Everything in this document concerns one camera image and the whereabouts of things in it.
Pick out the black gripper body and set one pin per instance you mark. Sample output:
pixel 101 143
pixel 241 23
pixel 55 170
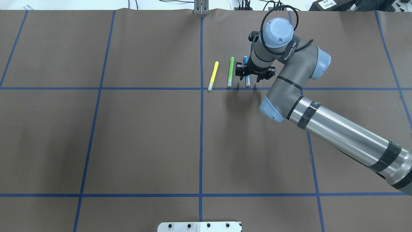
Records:
pixel 256 70

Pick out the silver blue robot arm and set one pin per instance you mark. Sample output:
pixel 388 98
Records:
pixel 348 96

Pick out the green highlighter pen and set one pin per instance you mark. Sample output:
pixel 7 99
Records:
pixel 230 72

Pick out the yellow highlighter pen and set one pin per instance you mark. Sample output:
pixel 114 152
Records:
pixel 213 75

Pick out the brown paper table mat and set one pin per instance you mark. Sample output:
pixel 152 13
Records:
pixel 107 125

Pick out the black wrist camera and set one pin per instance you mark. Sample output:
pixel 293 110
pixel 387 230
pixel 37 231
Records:
pixel 254 36

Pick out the aluminium frame post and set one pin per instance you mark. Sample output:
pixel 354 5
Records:
pixel 201 7

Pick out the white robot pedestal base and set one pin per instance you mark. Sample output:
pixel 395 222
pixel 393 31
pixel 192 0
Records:
pixel 211 226

